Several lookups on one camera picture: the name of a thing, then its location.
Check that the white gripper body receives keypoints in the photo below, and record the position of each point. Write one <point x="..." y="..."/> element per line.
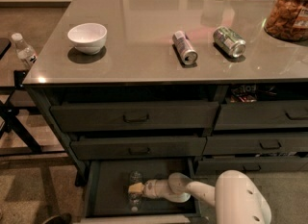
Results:
<point x="149" y="187"/>

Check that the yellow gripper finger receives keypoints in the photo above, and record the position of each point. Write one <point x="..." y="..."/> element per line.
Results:
<point x="136" y="188"/>

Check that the clear plastic water bottle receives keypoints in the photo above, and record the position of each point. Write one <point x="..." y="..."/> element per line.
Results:
<point x="134" y="199"/>

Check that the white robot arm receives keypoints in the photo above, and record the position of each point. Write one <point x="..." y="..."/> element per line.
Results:
<point x="235" y="197"/>

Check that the open bottom left drawer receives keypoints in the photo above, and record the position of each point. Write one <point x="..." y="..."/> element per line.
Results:
<point x="107" y="199"/>

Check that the middle left drawer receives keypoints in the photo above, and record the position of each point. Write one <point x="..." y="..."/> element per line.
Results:
<point x="137" y="147"/>

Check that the middle right drawer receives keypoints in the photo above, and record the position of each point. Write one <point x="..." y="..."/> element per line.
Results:
<point x="256" y="143"/>

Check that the top left drawer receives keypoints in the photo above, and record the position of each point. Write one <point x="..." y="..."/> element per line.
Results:
<point x="93" y="117"/>

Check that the bottom right drawer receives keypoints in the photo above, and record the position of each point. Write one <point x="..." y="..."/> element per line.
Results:
<point x="250" y="164"/>

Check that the top right drawer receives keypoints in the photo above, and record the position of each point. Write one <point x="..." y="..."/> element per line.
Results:
<point x="263" y="115"/>

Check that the snack packets in drawer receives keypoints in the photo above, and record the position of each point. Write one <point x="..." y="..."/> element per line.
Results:
<point x="251" y="93"/>

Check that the small bottle on side table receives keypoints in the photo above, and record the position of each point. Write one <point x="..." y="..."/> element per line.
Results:
<point x="25" y="52"/>

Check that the dark cabinet with drawers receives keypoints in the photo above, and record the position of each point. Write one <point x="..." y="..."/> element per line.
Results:
<point x="139" y="63"/>

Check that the slim silver energy drink can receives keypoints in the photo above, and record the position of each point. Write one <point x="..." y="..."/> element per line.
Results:
<point x="184" y="48"/>

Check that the white ceramic bowl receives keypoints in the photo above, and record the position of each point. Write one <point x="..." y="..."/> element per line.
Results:
<point x="88" y="38"/>

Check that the green silver soda can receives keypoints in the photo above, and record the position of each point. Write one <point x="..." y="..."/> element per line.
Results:
<point x="229" y="41"/>

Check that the dark side table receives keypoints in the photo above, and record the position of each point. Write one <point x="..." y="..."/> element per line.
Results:
<point x="19" y="99"/>

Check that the jar of snacks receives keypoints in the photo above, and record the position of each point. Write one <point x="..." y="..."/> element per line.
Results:
<point x="288" y="20"/>

